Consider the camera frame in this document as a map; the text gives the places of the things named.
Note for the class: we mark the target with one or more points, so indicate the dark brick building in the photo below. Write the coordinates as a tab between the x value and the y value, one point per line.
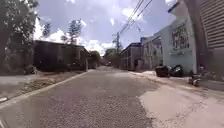
131	56

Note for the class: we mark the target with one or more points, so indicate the pale blue building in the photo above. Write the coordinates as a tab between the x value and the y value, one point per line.
178	45

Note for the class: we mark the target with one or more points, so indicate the pale sandy roadside ground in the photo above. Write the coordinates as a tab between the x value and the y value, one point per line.
186	106

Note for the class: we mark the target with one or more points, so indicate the large dark tree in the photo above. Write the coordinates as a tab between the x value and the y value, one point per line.
15	30

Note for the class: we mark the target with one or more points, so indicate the dirt and grass verge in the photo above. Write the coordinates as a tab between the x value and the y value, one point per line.
30	84

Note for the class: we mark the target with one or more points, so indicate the utility pole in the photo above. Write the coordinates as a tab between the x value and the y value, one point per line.
117	41

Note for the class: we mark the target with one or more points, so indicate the dark rubbish bags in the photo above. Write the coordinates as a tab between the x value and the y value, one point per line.
176	70

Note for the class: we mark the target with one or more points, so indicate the tall thin tree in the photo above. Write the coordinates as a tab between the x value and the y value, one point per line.
74	30

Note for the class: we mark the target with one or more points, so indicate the building with slatted wall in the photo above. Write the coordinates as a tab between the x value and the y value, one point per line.
210	36

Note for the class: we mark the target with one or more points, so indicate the green distant trees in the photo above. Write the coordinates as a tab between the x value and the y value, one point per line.
110	52

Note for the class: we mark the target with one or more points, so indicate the grey low building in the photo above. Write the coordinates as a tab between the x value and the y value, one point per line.
151	51

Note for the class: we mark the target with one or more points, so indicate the grey asphalt road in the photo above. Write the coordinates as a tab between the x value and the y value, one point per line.
96	100

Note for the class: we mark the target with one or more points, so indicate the pale concrete kerb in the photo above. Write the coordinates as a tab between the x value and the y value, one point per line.
40	90

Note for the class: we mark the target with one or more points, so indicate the dark bin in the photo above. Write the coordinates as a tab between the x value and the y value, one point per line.
162	70

